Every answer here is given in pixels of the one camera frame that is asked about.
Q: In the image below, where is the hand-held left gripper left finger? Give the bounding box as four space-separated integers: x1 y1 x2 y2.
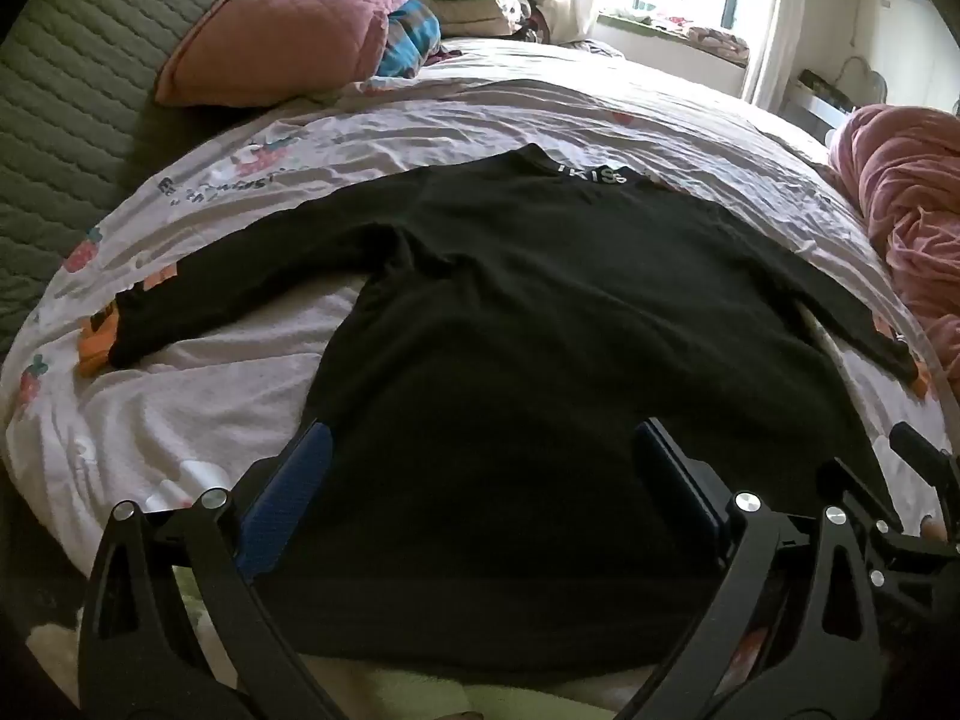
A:
75 420 353 720

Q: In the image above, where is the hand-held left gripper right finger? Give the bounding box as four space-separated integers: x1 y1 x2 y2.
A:
615 418 912 720

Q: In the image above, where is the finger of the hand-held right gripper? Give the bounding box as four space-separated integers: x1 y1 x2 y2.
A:
891 424 960 485
817 457 960 586

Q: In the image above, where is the black sweater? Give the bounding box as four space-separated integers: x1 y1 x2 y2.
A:
105 142 920 672

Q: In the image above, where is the pile of folded clothes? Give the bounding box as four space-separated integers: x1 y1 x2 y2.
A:
409 0 556 42

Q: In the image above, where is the strawberry print bed sheet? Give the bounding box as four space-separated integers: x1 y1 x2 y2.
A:
0 41 960 691

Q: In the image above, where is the pink duvet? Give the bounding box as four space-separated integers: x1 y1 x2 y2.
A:
829 103 960 391

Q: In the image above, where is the light green cloth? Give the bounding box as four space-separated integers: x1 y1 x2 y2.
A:
169 566 661 720

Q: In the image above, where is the patterned cloth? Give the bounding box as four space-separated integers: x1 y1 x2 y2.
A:
686 24 751 65

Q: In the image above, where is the green windowsill mat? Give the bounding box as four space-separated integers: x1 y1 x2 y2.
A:
600 11 747 53

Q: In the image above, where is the green quilted headboard cover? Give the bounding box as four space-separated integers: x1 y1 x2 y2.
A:
0 0 398 361

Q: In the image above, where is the pink pillow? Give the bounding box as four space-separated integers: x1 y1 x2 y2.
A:
154 0 427 107

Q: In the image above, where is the blue striped blanket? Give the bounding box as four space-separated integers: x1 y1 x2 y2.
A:
373 0 443 78

